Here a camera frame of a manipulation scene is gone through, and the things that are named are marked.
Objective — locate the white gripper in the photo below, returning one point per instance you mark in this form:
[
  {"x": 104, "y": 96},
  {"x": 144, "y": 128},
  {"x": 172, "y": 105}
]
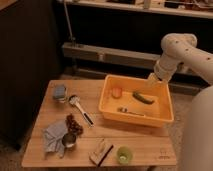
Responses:
[{"x": 152, "y": 79}]

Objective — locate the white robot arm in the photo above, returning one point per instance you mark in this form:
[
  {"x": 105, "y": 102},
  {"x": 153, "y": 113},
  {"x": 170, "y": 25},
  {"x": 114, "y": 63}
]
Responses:
[{"x": 196, "y": 149}]

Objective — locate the green plastic cup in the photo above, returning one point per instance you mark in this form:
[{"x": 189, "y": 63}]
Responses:
[{"x": 124, "y": 155}]

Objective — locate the metal cup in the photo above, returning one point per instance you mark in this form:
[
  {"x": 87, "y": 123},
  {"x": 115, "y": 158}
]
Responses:
[{"x": 69, "y": 140}]

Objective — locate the orange plastic bin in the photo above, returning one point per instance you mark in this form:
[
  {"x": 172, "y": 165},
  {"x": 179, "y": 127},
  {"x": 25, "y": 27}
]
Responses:
[{"x": 157, "y": 114}]

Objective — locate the orange carrot piece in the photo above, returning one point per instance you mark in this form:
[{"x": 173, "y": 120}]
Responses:
[{"x": 116, "y": 92}]

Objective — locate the metal fork in bin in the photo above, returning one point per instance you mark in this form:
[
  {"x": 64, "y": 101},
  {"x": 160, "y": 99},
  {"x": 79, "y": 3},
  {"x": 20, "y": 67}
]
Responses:
[{"x": 125, "y": 110}]

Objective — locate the white shelf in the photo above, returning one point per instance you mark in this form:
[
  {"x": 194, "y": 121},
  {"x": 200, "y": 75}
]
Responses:
[{"x": 146, "y": 6}]

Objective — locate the wooden brush block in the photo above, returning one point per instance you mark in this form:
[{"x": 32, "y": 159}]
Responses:
[{"x": 100, "y": 152}]

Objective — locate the brown grape bunch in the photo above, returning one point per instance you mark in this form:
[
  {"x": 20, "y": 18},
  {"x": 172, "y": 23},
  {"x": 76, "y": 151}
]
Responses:
[{"x": 73, "y": 126}]

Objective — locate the blue sponge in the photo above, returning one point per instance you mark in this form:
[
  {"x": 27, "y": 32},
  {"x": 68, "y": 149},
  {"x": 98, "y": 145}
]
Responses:
[{"x": 59, "y": 92}]

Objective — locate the metal stand pole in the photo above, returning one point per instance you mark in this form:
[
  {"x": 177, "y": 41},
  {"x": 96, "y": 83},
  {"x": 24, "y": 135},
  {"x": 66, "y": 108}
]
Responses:
[{"x": 72, "y": 38}]

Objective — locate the grey blue cloth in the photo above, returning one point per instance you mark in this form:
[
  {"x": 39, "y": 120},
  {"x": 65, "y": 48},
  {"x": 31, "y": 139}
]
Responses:
[{"x": 53, "y": 135}]

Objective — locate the grey metal rail base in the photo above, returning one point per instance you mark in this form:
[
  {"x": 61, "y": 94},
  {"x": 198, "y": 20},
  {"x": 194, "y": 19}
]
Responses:
[{"x": 110, "y": 55}]

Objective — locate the white handled spoon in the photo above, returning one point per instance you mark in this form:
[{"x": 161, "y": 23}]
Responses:
[{"x": 74, "y": 100}]

